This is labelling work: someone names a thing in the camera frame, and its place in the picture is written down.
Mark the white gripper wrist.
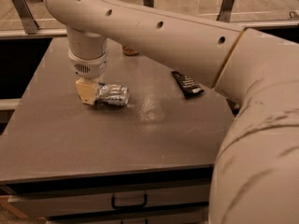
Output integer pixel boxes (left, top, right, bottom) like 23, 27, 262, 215
68, 51, 107, 105

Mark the crushed silver redbull can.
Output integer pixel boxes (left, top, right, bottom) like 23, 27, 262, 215
97, 84, 129, 106

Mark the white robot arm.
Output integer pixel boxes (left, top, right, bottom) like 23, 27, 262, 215
44, 0, 299, 224

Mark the upright orange soda can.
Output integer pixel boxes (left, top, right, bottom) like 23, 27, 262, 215
122, 46, 138, 56

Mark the black snack bar wrapper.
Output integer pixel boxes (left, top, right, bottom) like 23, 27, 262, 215
171, 71, 205, 98

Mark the lower drawer front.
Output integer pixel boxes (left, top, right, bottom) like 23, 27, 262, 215
46, 206, 208, 224

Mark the left metal railing bracket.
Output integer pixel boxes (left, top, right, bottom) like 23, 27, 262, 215
11, 0, 39, 35

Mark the metal window rail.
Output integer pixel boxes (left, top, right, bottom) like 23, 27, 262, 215
0, 19, 299, 41

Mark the upper drawer with black handle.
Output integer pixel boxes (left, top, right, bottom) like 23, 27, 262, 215
8, 184, 210, 217

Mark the right metal railing bracket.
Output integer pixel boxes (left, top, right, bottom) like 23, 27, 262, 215
217, 0, 235, 22

